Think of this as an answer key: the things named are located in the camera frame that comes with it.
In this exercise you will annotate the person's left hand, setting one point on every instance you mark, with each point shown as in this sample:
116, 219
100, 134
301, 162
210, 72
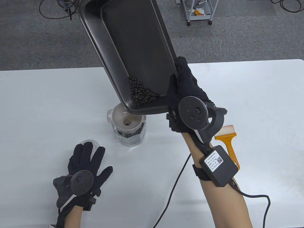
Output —
82, 161

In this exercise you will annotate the person's right hand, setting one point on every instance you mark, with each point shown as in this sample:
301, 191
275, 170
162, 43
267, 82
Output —
185, 83

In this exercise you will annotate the clear glass jar lid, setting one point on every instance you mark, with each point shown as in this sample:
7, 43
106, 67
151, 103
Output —
95, 143

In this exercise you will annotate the beige plastic funnel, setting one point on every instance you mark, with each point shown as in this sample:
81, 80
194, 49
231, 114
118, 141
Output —
118, 121

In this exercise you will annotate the dark metal baking tray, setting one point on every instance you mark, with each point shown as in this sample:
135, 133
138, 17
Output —
133, 47

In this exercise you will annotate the orange brush with pale bristles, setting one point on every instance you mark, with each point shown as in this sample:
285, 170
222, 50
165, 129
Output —
229, 147

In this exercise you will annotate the person's left forearm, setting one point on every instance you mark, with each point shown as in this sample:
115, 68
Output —
73, 218

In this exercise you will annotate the person's right forearm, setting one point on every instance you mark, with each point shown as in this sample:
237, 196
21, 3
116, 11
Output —
223, 209

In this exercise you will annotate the grey tracking controller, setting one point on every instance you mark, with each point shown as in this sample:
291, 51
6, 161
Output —
192, 111
82, 181

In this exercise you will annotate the clear glass jar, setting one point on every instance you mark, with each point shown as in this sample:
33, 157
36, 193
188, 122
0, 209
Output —
133, 142

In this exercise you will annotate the white rolling cart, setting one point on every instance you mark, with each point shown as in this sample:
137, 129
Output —
201, 17

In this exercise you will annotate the orange white packet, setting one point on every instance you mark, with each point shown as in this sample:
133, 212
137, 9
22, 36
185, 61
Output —
199, 11

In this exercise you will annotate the black wrist sensor box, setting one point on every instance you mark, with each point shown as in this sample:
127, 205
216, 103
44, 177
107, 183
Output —
220, 171

